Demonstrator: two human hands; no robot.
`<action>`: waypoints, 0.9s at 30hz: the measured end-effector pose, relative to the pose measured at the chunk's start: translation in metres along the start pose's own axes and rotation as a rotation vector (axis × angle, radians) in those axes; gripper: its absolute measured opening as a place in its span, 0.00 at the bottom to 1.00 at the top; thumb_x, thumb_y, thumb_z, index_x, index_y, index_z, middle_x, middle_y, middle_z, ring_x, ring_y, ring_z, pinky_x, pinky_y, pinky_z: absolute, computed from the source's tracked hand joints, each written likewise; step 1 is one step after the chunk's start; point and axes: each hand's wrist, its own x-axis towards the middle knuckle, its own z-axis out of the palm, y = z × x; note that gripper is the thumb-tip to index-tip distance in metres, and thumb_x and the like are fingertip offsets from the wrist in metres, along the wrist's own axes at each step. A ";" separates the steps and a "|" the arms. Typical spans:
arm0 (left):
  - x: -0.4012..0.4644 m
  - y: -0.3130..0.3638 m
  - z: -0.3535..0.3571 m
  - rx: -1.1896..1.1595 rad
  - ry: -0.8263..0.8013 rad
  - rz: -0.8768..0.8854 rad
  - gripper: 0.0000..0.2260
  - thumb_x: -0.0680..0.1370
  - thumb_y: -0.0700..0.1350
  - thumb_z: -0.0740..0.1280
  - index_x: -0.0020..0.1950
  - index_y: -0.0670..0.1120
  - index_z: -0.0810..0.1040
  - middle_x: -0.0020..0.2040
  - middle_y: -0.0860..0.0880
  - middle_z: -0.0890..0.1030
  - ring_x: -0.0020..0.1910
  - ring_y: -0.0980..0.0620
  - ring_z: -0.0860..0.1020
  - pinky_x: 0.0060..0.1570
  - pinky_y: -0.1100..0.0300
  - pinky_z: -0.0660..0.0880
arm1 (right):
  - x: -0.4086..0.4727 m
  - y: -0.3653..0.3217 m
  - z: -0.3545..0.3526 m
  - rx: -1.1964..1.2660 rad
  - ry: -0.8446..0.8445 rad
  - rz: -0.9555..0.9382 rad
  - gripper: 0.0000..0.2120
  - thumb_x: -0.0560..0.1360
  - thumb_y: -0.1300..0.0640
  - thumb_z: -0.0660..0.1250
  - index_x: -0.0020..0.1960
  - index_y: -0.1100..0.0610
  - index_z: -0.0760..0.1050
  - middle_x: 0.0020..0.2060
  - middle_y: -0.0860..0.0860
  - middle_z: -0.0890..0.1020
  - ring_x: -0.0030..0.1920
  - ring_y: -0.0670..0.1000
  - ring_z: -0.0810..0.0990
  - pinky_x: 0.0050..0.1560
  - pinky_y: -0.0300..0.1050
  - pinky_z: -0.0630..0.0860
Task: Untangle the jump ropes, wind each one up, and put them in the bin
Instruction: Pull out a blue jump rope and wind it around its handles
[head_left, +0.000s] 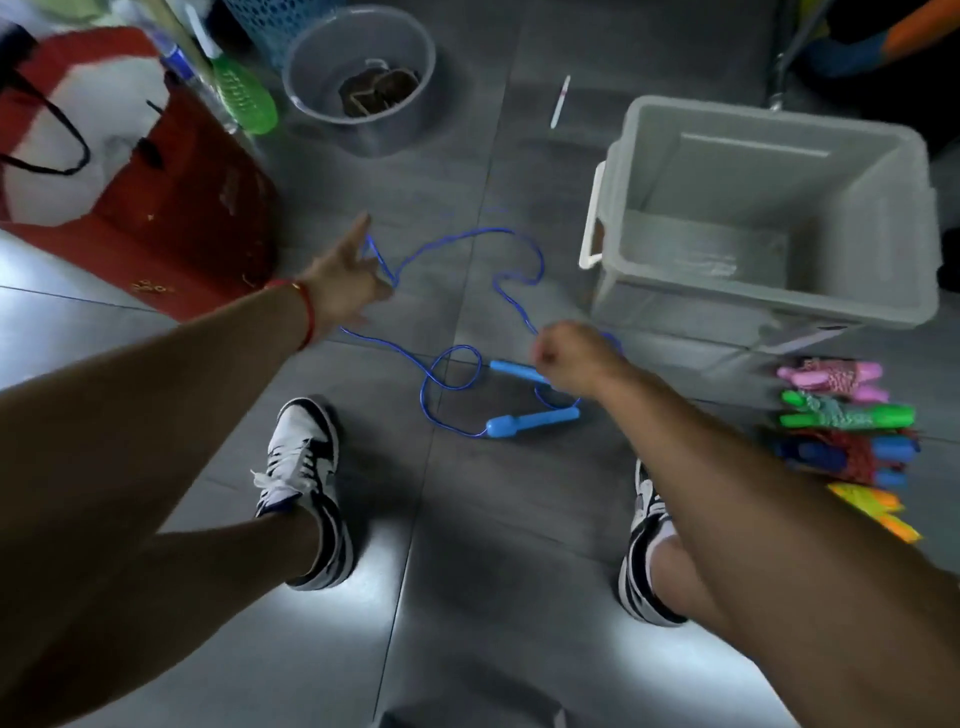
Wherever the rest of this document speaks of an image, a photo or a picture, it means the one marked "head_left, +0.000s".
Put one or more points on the person's right hand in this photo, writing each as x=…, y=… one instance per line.
x=577, y=360

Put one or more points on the person's left hand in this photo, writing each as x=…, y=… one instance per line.
x=345, y=281

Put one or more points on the grey plastic storage bin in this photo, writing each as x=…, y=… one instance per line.
x=765, y=217

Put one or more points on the person's right forearm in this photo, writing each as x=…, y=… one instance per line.
x=787, y=570

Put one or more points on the person's left forearm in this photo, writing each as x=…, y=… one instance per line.
x=135, y=465

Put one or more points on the person's left shoe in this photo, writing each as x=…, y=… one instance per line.
x=304, y=457

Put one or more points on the person's shoe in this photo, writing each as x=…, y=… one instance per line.
x=637, y=577
x=304, y=457

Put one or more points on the person's right shoe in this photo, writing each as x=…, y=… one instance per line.
x=637, y=577

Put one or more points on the person's right leg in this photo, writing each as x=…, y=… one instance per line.
x=675, y=585

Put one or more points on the person's leg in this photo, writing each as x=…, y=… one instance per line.
x=150, y=585
x=675, y=585

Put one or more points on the person's left leg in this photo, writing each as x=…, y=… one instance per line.
x=150, y=585

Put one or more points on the red paper bag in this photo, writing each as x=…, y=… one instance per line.
x=180, y=217

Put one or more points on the grey plastic basin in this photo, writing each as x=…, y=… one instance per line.
x=315, y=75

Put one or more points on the green spray bottle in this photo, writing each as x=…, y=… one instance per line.
x=244, y=97

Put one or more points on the white marker pen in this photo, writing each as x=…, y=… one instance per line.
x=560, y=102

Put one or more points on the small clear water bottle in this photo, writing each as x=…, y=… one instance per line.
x=184, y=71

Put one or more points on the blue mesh wastebasket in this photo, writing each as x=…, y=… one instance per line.
x=270, y=22

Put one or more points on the white oval side table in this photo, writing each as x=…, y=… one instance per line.
x=180, y=30

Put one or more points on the grey plastic stool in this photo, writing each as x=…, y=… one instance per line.
x=465, y=712

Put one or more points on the black weight machine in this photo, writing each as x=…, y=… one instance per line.
x=945, y=255

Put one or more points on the clear plastic bag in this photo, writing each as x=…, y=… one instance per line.
x=52, y=9

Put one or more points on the multicoloured hula hoop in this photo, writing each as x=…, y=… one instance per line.
x=885, y=37

